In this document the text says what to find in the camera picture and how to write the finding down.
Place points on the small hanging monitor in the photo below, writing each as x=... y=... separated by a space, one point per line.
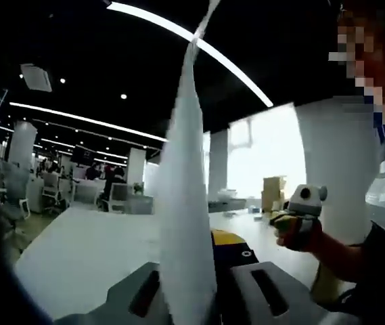
x=82 y=154

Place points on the small potted plant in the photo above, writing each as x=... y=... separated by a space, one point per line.
x=138 y=189

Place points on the group of white office chairs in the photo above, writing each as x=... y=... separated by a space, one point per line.
x=51 y=183

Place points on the brown cardboard box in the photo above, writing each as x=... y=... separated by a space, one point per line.
x=273 y=193

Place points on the white whiteboard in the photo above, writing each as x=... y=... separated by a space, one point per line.
x=151 y=179

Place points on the curved ceiling light strip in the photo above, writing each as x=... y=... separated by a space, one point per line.
x=87 y=119

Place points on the stack of white printing papers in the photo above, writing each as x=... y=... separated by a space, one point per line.
x=185 y=203

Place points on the bright window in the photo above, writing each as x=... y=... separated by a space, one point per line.
x=270 y=152

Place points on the straight ceiling light strip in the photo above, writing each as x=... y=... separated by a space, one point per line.
x=226 y=55

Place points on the grey side desk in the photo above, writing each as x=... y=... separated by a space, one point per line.
x=227 y=204

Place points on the blue white packet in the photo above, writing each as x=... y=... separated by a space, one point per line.
x=253 y=210

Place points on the ceiling air conditioner vent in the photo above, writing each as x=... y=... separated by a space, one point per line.
x=36 y=77

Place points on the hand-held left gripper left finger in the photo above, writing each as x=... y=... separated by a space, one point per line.
x=116 y=306

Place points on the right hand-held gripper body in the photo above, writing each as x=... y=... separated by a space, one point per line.
x=309 y=203

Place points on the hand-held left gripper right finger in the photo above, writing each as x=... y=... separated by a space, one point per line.
x=237 y=294

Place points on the person's right hand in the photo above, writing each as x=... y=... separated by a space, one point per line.
x=309 y=240

